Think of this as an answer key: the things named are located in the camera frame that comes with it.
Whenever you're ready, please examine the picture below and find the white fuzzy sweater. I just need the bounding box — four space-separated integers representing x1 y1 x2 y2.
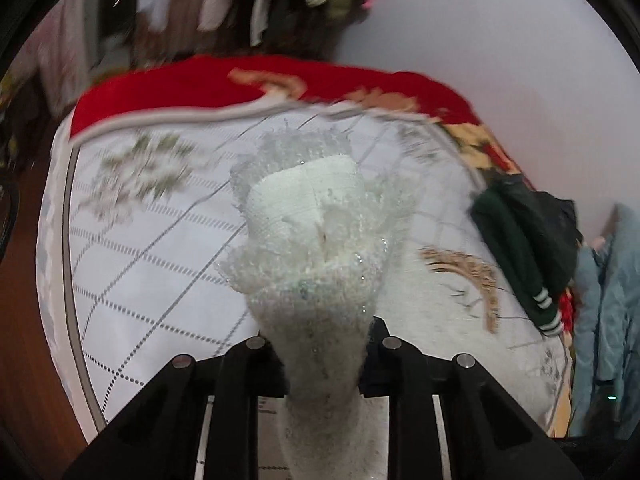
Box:
220 128 414 479

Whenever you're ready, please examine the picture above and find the floral red-bordered bed sheet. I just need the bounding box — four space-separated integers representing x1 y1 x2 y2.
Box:
36 55 570 440

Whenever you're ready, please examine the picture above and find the black folded jacket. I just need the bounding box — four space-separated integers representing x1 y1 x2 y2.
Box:
500 174 584 296

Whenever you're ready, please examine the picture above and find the dark green striped sweater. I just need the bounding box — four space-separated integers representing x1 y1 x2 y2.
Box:
470 188 564 337

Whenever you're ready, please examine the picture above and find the pink curtain fabric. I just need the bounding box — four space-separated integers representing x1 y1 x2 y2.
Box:
23 0 90 116

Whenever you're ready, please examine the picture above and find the light blue jacket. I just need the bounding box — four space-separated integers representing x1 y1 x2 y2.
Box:
568 204 639 440

